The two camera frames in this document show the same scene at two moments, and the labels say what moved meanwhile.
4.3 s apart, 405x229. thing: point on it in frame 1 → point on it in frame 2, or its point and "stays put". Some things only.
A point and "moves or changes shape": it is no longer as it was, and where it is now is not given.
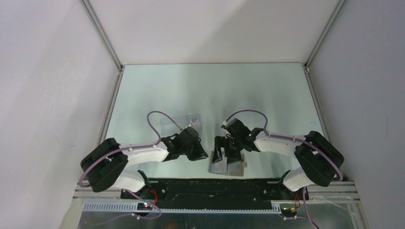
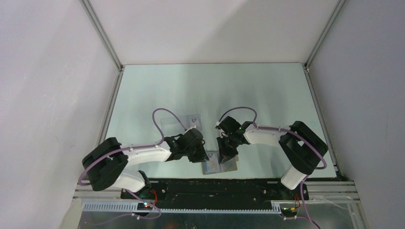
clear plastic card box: x=169 y=127 stays put
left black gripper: x=200 y=153 stays put
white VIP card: x=196 y=124 stays put
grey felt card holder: x=222 y=167 moves or changes shape
